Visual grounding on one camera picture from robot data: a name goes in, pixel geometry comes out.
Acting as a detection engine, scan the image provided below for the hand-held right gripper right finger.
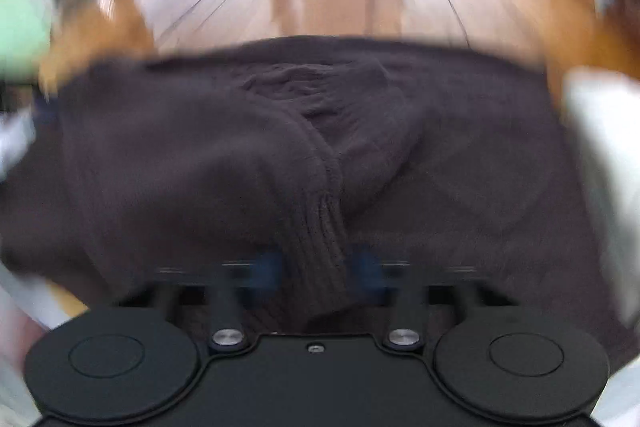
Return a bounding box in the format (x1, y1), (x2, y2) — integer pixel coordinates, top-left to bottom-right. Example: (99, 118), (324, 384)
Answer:
(349, 253), (484, 351)

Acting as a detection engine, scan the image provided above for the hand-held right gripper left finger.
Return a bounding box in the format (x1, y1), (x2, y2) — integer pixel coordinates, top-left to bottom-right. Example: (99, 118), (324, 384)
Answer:
(149, 253), (287, 352)

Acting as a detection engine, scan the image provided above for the dark brown knit sweater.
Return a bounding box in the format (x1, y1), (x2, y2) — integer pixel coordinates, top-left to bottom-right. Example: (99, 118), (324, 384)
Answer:
(0, 34), (632, 374)

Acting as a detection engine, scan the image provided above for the striped rug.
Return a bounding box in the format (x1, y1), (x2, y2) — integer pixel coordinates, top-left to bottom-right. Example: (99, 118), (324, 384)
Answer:
(0, 67), (640, 427)

